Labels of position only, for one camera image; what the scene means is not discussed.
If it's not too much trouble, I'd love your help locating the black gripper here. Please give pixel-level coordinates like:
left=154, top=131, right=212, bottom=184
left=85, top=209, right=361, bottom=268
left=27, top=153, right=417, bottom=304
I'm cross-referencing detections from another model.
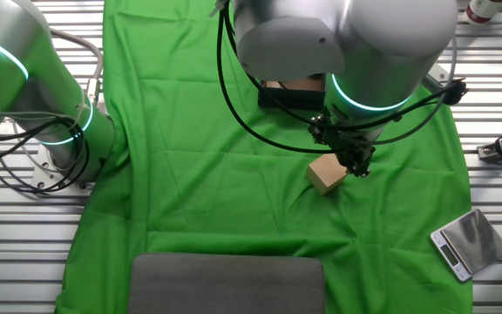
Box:
left=308, top=113, right=381, bottom=179

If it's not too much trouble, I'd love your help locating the large wooden block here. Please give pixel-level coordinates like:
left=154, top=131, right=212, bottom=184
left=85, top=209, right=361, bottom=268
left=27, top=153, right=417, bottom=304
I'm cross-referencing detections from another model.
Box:
left=305, top=153, right=349, bottom=196

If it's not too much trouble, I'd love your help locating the dark green gift box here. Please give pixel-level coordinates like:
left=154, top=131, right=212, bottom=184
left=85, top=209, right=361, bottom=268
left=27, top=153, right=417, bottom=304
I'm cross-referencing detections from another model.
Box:
left=257, top=73, right=327, bottom=113

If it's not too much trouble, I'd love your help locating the silver digital scale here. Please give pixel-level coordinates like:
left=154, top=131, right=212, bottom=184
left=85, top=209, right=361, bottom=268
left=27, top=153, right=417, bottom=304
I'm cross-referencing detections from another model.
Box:
left=429, top=208, right=502, bottom=283

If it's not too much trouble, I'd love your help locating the green cloth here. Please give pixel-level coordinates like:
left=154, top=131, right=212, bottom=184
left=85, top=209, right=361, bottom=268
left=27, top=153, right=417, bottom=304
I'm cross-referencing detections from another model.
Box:
left=54, top=0, right=474, bottom=314

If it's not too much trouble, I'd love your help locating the grey fabric cushion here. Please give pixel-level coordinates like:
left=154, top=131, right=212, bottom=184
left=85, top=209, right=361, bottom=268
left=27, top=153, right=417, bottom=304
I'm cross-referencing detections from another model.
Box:
left=126, top=251, right=327, bottom=314

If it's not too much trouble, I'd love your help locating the white red container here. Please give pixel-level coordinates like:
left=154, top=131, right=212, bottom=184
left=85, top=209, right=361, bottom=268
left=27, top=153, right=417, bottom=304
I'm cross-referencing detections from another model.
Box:
left=465, top=0, right=502, bottom=26

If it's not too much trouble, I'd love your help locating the black round cable coil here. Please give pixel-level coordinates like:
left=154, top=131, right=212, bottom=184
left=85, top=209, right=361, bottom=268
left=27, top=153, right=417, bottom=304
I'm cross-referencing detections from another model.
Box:
left=441, top=78, right=469, bottom=106

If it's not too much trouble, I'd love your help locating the black cable loop bundle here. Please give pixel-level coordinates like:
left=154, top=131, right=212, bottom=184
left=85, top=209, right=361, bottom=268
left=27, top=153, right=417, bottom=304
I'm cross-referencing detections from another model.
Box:
left=0, top=115, right=92, bottom=194

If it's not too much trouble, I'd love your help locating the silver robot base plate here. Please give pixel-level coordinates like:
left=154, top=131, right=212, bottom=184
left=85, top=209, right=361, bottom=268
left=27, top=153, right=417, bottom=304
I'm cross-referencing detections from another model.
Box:
left=31, top=143, right=98, bottom=195

